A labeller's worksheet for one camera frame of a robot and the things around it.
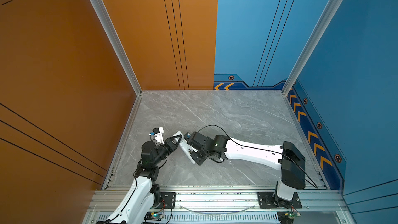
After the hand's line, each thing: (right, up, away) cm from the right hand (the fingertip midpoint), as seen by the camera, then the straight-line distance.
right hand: (193, 155), depth 77 cm
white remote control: (0, +1, -9) cm, 9 cm away
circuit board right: (+44, -26, -6) cm, 51 cm away
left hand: (-6, +9, +2) cm, 11 cm away
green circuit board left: (-18, -26, -7) cm, 32 cm away
